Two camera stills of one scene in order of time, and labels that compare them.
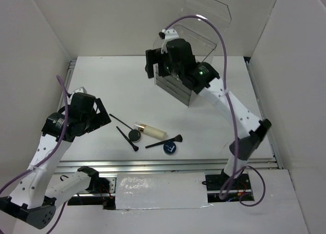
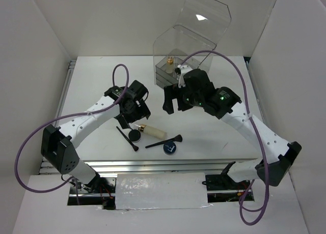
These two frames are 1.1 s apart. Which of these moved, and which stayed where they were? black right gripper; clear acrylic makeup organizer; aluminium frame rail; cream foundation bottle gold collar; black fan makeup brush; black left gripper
Moved: black right gripper; black left gripper
Stayed: aluminium frame rail; clear acrylic makeup organizer; black fan makeup brush; cream foundation bottle gold collar
